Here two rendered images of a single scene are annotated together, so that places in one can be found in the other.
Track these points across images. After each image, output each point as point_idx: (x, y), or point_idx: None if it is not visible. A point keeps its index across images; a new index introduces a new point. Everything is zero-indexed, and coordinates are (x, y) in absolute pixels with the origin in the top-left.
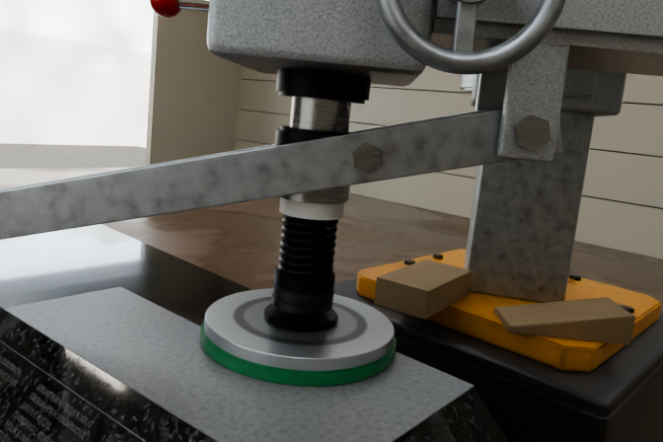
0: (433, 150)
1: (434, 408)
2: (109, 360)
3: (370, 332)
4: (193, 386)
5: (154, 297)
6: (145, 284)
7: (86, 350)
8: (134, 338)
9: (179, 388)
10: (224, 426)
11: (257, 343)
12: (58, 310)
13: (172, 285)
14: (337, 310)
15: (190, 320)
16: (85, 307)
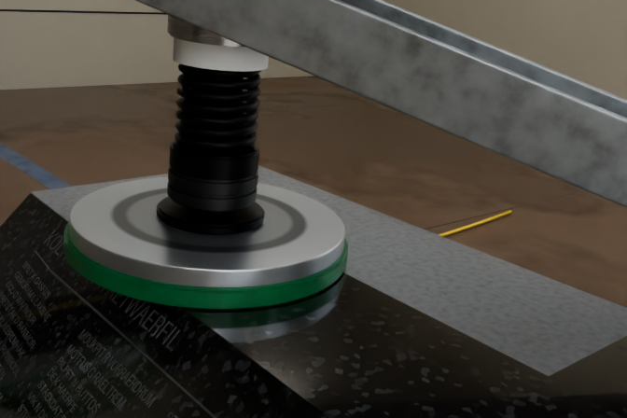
0: None
1: (108, 182)
2: (436, 241)
3: (126, 193)
4: (337, 214)
5: (457, 341)
6: (505, 383)
7: (469, 252)
8: (428, 262)
9: (351, 214)
10: (305, 189)
11: (277, 192)
12: (578, 313)
13: (446, 380)
14: (142, 224)
15: (369, 287)
16: (547, 318)
